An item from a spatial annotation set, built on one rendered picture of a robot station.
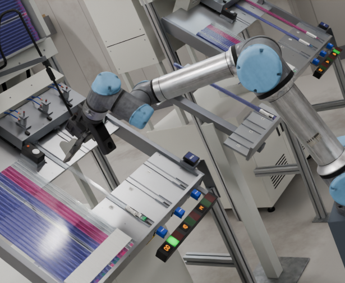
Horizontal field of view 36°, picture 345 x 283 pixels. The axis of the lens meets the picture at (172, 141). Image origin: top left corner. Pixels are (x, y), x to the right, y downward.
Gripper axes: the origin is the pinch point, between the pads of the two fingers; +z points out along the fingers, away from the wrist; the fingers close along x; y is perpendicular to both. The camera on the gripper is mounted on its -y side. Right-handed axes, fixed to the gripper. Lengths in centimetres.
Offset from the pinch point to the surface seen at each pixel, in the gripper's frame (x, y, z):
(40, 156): 5.9, 10.1, 8.9
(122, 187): -6.2, -17.2, 6.9
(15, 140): 5.9, 20.8, 11.7
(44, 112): -9.9, 23.2, 10.4
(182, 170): -28.4, -28.2, 4.2
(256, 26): -349, 29, 130
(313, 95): -278, -54, 103
